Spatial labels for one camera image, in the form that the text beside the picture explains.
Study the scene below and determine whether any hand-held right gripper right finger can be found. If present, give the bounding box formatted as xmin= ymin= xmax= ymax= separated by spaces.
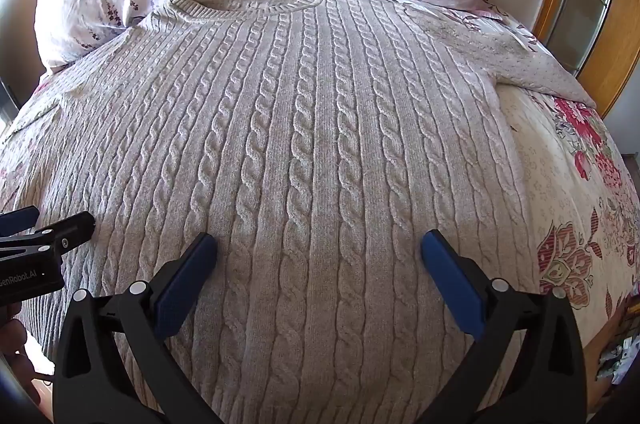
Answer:
xmin=415 ymin=229 xmax=586 ymax=424

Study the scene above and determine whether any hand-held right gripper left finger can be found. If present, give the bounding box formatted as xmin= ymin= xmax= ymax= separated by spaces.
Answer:
xmin=52 ymin=232 xmax=226 ymax=424

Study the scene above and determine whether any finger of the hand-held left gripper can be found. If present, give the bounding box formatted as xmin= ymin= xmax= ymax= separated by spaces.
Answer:
xmin=0 ymin=211 xmax=97 ymax=262
xmin=0 ymin=205 xmax=40 ymax=236

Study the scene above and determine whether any beige cable-knit sweater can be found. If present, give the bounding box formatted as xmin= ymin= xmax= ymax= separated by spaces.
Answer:
xmin=0 ymin=0 xmax=556 ymax=424

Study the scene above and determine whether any person's left hand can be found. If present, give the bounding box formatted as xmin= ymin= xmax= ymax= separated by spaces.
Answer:
xmin=0 ymin=303 xmax=42 ymax=406

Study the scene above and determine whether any cream floral quilt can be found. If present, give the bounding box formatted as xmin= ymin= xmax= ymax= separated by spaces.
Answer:
xmin=0 ymin=1 xmax=640 ymax=345

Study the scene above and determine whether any pile of small clutter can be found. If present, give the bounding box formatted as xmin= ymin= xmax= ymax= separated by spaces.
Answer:
xmin=594 ymin=333 xmax=640 ymax=386

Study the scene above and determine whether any pink dotted bed sheet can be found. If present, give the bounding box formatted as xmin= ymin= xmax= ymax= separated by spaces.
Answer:
xmin=470 ymin=6 xmax=599 ymax=108

